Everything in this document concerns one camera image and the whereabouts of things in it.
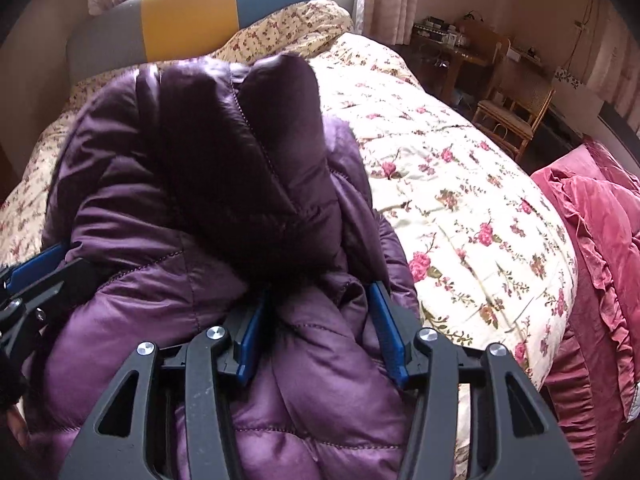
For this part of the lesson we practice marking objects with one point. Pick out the rose-print cream bedspread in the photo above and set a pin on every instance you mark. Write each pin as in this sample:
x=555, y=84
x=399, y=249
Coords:
x=450, y=200

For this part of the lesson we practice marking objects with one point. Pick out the person's left forearm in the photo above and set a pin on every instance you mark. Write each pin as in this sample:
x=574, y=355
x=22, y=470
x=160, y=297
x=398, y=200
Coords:
x=12, y=385

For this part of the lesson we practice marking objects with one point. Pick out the pale side window curtain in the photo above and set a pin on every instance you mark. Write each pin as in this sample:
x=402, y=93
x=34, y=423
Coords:
x=617, y=60

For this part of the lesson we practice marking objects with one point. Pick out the wooden wicker chair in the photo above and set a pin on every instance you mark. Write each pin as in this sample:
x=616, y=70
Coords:
x=510, y=110

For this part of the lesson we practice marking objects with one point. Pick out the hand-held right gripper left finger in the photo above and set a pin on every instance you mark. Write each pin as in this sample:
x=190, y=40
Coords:
x=248, y=345

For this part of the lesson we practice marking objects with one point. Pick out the grey yellow blue headboard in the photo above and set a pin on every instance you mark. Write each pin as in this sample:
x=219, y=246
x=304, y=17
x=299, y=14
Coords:
x=190, y=15

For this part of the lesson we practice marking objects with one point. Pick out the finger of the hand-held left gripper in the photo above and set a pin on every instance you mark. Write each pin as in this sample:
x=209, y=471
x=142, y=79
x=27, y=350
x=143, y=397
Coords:
x=37, y=267
x=55, y=285

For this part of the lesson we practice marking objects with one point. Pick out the wooden desk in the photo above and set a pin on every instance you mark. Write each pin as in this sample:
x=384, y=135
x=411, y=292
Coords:
x=450, y=55

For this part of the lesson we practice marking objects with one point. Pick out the purple quilted down jacket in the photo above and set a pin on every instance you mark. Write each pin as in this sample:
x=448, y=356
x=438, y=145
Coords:
x=200, y=185

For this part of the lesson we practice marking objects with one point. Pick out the pink ruffled blanket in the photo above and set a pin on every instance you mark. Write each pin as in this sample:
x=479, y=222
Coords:
x=595, y=270

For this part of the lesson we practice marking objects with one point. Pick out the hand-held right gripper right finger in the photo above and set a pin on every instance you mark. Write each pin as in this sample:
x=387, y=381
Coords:
x=389, y=340

